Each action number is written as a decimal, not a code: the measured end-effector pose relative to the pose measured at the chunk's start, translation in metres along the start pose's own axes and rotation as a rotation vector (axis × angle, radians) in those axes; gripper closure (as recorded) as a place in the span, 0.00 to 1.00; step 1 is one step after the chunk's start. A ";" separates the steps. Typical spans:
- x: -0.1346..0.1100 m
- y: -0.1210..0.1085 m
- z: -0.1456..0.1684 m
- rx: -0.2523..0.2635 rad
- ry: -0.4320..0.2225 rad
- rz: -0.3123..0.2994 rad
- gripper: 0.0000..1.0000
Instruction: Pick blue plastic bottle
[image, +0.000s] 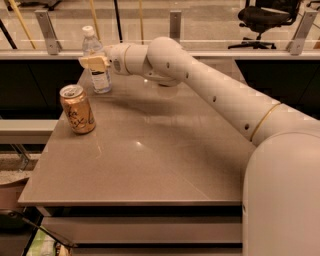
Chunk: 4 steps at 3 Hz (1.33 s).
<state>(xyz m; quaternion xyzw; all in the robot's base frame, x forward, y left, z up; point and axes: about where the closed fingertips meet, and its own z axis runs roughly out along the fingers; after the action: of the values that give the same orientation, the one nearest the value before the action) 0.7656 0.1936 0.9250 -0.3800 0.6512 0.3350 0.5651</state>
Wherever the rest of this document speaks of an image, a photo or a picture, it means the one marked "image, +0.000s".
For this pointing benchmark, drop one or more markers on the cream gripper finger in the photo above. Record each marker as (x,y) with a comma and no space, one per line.
(96,63)

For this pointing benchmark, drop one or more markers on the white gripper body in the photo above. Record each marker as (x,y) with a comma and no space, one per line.
(115,57)

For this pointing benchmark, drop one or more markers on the clear plastic water bottle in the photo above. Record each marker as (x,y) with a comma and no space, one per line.
(91,46)

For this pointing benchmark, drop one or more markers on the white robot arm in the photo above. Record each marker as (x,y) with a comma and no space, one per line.
(281,191)

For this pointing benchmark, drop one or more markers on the gold soda can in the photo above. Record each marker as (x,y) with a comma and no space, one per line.
(77,109)

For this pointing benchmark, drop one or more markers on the black pole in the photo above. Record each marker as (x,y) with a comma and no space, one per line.
(118,20)

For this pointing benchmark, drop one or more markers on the yellow pole left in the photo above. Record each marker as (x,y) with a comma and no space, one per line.
(22,33)

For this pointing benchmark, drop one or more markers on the black office chair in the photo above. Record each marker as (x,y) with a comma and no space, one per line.
(264,15)

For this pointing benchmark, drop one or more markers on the grey table drawer front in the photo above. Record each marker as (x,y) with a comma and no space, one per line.
(146,230)

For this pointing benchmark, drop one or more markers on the left metal railing bracket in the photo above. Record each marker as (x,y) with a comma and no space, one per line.
(52,43)

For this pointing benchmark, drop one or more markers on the metal railing bracket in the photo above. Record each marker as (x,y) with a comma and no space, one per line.
(52,43)
(175,25)
(296,45)

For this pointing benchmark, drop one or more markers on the middle metal railing bracket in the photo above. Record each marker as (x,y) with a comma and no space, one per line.
(175,25)

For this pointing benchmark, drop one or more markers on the right metal railing bracket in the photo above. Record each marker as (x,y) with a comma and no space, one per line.
(296,45)

